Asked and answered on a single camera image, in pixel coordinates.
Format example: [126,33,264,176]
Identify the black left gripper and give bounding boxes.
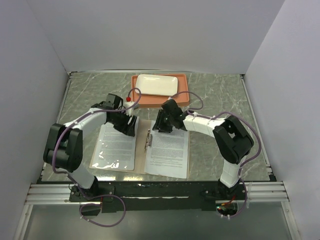
[109,109,137,137]

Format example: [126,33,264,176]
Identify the tan paper folder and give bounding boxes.
[89,119,191,180]

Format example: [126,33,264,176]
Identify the white printed paper sheet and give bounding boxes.
[89,123,137,171]

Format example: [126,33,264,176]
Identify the white printed paper sheets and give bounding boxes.
[144,128,190,179]

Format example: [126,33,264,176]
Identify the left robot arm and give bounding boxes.
[43,93,138,201]

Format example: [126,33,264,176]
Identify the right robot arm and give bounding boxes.
[152,99,254,200]

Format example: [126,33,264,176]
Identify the terracotta rectangular tray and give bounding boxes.
[130,73,190,108]

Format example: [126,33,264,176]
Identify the white rectangular plate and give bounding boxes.
[135,74,178,97]

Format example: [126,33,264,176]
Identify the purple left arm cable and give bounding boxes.
[51,87,142,191]

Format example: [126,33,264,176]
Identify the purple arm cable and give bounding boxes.
[169,91,263,178]
[51,87,142,191]

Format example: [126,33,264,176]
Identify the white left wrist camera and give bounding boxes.
[123,96,139,116]

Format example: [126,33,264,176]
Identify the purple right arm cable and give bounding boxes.
[169,91,263,178]

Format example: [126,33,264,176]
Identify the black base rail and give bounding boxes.
[69,181,246,213]

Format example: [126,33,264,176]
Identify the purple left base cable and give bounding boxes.
[79,194,127,228]

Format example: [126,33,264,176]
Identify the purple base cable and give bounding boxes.
[219,182,251,221]
[79,194,127,228]

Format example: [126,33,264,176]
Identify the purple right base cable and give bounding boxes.
[219,182,251,221]

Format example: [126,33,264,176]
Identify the aluminium frame rail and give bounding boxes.
[238,73,301,240]

